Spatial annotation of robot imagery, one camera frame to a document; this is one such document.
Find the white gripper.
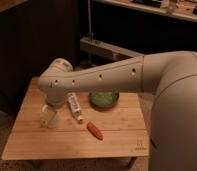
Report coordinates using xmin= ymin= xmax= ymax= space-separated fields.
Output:
xmin=40 ymin=94 xmax=67 ymax=127

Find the green ceramic bowl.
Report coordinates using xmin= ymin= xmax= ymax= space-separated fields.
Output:
xmin=89 ymin=92 xmax=119 ymax=108

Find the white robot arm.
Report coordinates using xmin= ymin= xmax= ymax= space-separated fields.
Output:
xmin=38 ymin=51 xmax=197 ymax=171

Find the white paper cup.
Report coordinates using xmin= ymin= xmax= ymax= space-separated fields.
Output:
xmin=48 ymin=114 xmax=60 ymax=128

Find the white toothpaste tube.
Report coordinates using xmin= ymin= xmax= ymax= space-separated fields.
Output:
xmin=67 ymin=93 xmax=83 ymax=123

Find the orange carrot toy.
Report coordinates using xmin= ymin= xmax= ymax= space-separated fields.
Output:
xmin=87 ymin=122 xmax=103 ymax=140

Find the wooden table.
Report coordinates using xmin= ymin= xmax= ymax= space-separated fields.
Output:
xmin=2 ymin=79 xmax=149 ymax=160

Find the grey metal shelf beam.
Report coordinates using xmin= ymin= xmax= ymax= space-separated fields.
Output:
xmin=80 ymin=37 xmax=142 ymax=61

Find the vertical metal pole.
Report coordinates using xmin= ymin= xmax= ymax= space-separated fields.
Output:
xmin=87 ymin=0 xmax=93 ymax=40

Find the upper wooden shelf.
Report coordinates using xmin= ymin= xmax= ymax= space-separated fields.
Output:
xmin=94 ymin=0 xmax=197 ymax=23

